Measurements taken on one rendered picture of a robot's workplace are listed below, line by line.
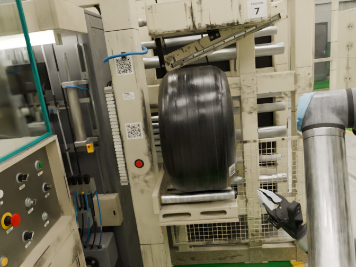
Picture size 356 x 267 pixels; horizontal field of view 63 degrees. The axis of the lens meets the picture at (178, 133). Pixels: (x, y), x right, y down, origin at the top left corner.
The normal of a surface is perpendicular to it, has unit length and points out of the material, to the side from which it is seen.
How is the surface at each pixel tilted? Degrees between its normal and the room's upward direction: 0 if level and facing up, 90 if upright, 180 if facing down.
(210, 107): 59
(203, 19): 90
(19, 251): 90
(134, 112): 90
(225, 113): 72
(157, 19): 90
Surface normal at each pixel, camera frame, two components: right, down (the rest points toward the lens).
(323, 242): -0.66, -0.28
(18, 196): 0.99, -0.08
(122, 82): -0.07, 0.27
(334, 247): -0.29, -0.30
